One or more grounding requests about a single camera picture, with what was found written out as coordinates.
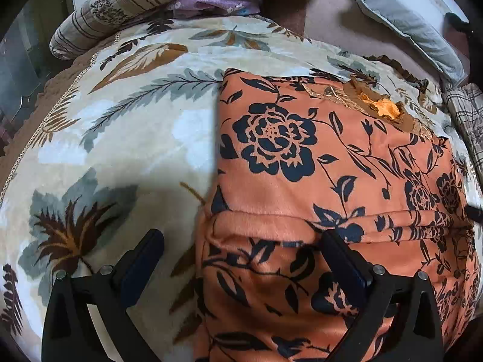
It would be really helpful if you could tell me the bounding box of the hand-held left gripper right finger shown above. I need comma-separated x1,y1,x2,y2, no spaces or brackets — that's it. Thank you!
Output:
321,228,444,362

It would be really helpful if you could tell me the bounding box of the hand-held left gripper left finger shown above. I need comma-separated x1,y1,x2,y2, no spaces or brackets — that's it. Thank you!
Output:
41,228,165,362

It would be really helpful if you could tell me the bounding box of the orange floral print garment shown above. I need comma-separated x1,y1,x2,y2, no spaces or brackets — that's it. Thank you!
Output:
192,67,477,362

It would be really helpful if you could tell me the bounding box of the plaid cloth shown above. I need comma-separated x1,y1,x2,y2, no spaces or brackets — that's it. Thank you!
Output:
442,83,483,167

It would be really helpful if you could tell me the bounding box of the leaf print plush blanket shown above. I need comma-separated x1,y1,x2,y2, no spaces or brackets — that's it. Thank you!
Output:
0,14,472,362

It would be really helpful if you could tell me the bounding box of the grey quilted pillow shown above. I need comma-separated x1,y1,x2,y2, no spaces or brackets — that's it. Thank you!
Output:
341,0,465,84

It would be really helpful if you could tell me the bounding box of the brown bed sheet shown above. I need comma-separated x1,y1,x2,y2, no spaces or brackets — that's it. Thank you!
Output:
260,0,453,87

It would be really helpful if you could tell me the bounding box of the glass panel door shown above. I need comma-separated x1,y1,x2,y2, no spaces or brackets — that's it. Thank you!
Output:
0,0,72,121

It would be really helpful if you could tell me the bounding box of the purple patterned cloth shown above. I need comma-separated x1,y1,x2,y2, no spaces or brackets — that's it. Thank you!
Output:
168,0,261,17

